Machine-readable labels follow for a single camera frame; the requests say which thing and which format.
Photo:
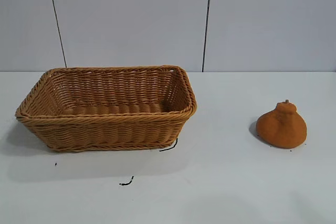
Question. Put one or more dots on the orange toy fruit with stem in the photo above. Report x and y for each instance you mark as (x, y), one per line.
(282, 129)

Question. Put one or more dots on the brown woven wicker basket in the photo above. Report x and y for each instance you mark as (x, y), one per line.
(105, 132)

